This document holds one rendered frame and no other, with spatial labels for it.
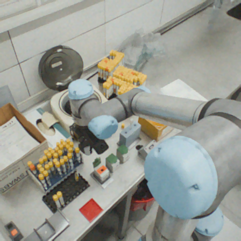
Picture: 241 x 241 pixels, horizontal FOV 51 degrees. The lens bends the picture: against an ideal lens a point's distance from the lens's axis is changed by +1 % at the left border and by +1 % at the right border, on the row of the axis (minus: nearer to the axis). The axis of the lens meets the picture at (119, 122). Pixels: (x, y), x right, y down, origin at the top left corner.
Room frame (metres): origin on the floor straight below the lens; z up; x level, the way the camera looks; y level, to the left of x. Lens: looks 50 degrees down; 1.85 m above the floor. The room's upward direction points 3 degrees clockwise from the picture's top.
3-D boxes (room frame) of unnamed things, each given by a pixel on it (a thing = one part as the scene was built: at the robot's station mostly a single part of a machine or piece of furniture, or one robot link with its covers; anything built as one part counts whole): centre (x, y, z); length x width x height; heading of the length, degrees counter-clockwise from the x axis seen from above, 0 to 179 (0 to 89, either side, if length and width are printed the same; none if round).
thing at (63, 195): (0.43, 0.20, 0.93); 0.17 x 0.09 x 0.11; 138
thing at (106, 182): (0.50, 0.06, 0.89); 0.09 x 0.05 x 0.04; 47
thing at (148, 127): (0.79, -0.18, 0.92); 0.13 x 0.13 x 0.10; 45
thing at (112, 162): (0.56, 0.02, 0.91); 0.05 x 0.04 x 0.07; 48
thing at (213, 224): (0.27, -0.25, 1.08); 0.13 x 0.12 x 0.14; 127
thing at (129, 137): (0.70, -0.05, 0.92); 0.10 x 0.07 x 0.10; 140
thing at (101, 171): (0.50, 0.06, 0.92); 0.05 x 0.04 x 0.06; 47
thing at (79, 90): (0.56, 0.12, 1.29); 0.09 x 0.08 x 0.11; 37
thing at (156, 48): (1.42, -0.18, 0.94); 0.20 x 0.17 x 0.14; 109
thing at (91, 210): (0.36, 0.09, 0.88); 0.07 x 0.07 x 0.01; 48
